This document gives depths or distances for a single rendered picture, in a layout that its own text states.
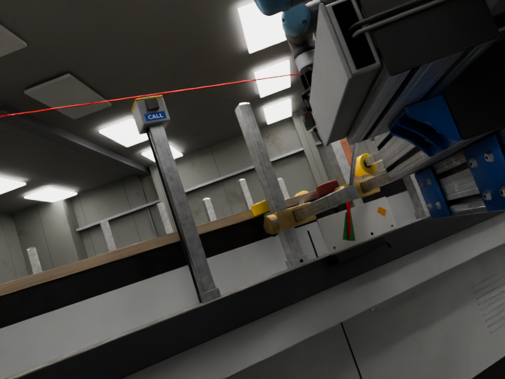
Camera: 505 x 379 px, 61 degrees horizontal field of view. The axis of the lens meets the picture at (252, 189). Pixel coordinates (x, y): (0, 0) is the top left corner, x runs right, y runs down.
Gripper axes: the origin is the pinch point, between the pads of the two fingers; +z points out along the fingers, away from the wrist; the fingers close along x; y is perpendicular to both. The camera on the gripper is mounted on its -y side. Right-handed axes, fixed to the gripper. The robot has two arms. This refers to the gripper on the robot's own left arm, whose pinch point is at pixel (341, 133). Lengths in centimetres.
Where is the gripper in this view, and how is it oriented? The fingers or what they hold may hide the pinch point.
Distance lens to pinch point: 126.2
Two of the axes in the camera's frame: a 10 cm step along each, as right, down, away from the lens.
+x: 6.6, -3.3, -6.8
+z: 3.3, 9.4, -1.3
